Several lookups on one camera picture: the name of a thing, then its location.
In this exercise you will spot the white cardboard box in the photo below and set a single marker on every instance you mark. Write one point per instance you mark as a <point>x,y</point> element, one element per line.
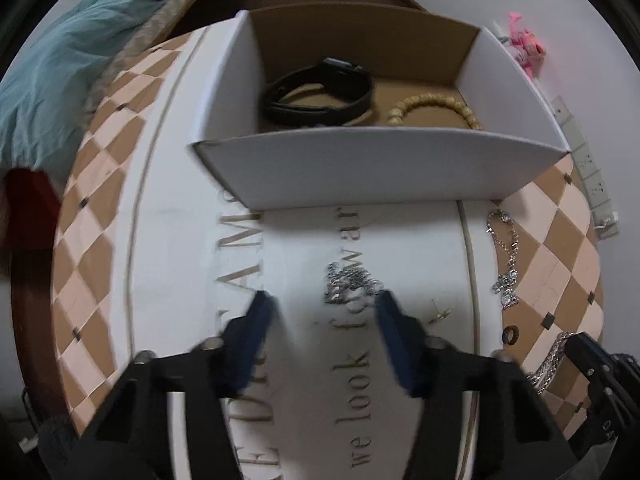
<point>380,170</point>

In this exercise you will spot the black wrist watch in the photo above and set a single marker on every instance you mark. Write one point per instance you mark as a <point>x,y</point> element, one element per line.
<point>320,92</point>

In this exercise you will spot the teal blanket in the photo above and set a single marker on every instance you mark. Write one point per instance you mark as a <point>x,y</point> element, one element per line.
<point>65,65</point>

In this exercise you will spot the red cloth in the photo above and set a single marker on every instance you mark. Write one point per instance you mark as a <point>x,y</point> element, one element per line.
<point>30,210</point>

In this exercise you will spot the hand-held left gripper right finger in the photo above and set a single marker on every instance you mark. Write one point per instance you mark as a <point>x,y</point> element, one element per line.
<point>395,330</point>

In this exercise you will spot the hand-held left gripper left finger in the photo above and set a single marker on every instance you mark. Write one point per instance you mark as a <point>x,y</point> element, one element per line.
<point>257,322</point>

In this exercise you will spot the white power strip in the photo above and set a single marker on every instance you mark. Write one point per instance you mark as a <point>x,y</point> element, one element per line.
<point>587,170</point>

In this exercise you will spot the checkered printed table mat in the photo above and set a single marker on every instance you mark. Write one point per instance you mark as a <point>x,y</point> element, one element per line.
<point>180,240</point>

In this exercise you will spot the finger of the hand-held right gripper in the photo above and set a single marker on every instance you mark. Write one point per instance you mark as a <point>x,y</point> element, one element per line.
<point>592,355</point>

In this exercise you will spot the pink plush toy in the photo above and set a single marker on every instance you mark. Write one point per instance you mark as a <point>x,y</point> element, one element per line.
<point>527,45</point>

